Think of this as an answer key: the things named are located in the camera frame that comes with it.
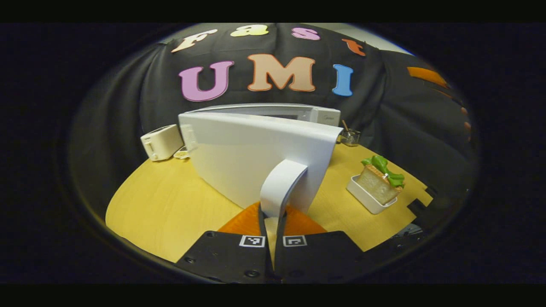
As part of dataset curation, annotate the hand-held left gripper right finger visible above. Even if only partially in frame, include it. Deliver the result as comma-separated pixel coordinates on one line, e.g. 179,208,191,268
273,204,372,284

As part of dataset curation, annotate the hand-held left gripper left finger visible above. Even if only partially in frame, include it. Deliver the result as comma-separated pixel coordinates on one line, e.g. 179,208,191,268
175,201,273,284

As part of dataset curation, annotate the toast sandwich with lettuce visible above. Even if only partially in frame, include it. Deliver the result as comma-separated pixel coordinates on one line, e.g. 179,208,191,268
355,155,406,206

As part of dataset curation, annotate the white microwave oven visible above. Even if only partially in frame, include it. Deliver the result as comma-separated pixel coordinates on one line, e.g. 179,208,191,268
178,103,344,233

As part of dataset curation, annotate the white rectangular tray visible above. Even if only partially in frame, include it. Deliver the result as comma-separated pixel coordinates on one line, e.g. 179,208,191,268
346,175,398,214

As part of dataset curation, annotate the square glass jar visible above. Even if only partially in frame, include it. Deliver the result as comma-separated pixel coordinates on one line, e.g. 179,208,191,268
340,129,361,147

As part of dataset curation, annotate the white toaster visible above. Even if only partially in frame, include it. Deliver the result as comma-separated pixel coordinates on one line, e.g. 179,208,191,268
141,124,185,162

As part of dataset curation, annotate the black backdrop cloth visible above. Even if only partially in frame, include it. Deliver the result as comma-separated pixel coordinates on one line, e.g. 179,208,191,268
70,23,480,222

